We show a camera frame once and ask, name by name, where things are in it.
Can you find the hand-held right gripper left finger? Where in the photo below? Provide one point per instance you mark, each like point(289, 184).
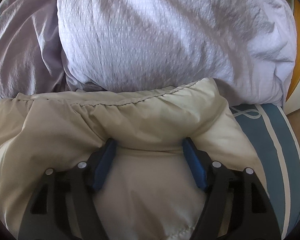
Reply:
point(103, 165)

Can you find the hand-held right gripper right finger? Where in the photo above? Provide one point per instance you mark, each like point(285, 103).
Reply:
point(195, 165)

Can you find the beige puffer jacket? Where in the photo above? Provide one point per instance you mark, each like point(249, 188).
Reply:
point(152, 120)

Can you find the blue striped bed sheet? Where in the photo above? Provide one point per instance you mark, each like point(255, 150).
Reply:
point(265, 142)

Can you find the light wooden nightstand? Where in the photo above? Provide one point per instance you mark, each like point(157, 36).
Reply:
point(296, 120)

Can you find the lavender pillow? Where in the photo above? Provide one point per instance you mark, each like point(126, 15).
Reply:
point(165, 30)
point(22, 42)

